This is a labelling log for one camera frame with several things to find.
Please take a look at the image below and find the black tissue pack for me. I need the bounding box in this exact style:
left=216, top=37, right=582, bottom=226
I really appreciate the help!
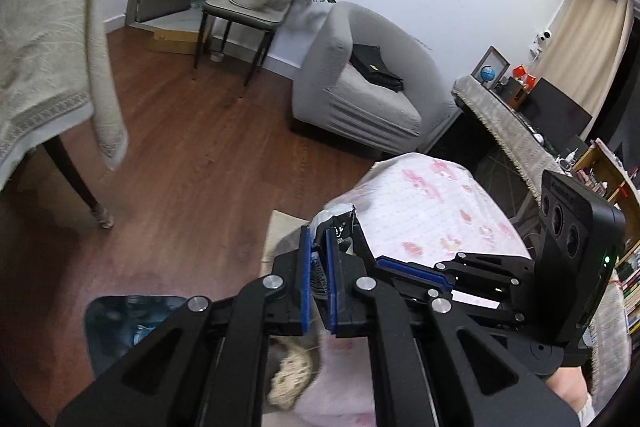
left=309, top=202, right=375, bottom=301

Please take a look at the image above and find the dark green trash bin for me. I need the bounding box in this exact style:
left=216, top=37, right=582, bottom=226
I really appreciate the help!
left=84, top=295, right=186, bottom=377

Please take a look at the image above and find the person's right hand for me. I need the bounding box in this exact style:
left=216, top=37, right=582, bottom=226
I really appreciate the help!
left=546, top=367, right=589, bottom=413

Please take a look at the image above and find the pink patterned tablecloth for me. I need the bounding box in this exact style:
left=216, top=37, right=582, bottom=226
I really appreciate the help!
left=259, top=152, right=632, bottom=427

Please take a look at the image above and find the beige fringed desk cloth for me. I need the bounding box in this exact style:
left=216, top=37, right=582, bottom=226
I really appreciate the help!
left=451, top=75, right=563, bottom=204

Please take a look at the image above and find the black computer monitor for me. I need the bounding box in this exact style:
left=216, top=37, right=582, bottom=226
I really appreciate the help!
left=518, top=78, right=591, bottom=150

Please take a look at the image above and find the grey armchair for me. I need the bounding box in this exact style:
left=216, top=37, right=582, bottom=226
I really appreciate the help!
left=292, top=2, right=457, bottom=154

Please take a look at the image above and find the small blue globe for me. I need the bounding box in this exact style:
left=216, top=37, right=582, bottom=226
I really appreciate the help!
left=478, top=65, right=496, bottom=84

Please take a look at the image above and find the framed picture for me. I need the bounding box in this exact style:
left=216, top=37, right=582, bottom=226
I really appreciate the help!
left=471, top=46, right=510, bottom=89

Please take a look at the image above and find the black handbag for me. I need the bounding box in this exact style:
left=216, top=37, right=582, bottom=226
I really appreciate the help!
left=349, top=44, right=405, bottom=92

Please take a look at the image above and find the beige curtain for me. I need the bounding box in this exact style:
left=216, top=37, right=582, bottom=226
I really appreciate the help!
left=533, top=0, right=634, bottom=139

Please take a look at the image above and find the beige patterned tablecloth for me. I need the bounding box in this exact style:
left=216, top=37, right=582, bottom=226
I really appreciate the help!
left=1, top=0, right=128, bottom=181

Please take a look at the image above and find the white security camera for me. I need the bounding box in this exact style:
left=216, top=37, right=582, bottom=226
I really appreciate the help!
left=529, top=29, right=552, bottom=58

